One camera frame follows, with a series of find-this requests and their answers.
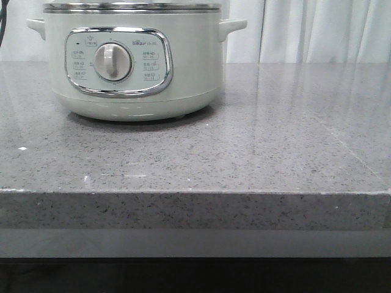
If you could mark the pale green electric cooking pot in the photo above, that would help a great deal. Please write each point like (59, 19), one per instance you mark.
(135, 65)

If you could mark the white curtain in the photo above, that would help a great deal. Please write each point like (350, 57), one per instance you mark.
(250, 31)

